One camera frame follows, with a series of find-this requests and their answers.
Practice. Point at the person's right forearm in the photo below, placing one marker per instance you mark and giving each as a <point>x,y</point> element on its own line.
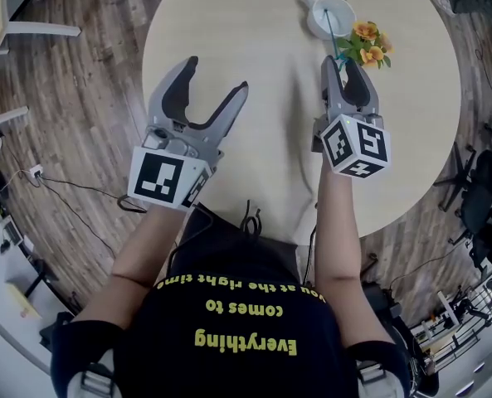
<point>339,230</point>

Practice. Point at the person's left forearm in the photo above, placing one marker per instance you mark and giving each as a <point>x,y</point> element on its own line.
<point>154,247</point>

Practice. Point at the black office chair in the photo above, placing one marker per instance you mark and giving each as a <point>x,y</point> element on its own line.
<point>482,197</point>

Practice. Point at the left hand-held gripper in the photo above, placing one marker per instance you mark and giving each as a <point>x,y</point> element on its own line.
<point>162,176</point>

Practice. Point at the white cup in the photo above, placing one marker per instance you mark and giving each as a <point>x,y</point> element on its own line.
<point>337,8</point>

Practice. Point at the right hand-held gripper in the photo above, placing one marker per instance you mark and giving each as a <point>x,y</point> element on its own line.
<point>355,145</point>

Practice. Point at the orange flower plant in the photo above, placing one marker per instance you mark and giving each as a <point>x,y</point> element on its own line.
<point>368,40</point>

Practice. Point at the black printed t-shirt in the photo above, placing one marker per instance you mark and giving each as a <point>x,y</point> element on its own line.
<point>237,330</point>

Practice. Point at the blue star stick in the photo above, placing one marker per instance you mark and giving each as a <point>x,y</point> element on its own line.
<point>332,33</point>

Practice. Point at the white power strip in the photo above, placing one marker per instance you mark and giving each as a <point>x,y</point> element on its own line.
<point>35,173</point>

